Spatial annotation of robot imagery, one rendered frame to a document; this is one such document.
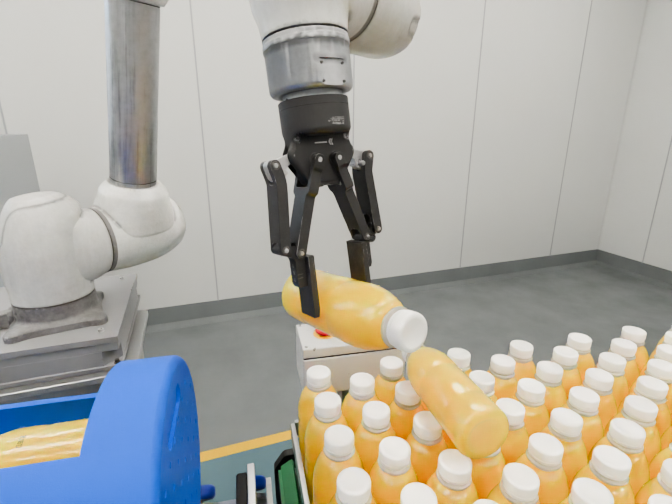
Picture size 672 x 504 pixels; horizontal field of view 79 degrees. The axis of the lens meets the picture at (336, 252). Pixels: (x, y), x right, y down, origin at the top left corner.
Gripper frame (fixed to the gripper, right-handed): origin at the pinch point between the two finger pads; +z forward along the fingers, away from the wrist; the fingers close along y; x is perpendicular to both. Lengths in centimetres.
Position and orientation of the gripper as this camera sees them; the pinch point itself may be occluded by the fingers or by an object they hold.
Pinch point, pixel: (335, 281)
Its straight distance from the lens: 47.5
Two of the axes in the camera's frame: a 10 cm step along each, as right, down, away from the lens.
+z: 1.2, 9.7, 2.0
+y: 8.1, -2.1, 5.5
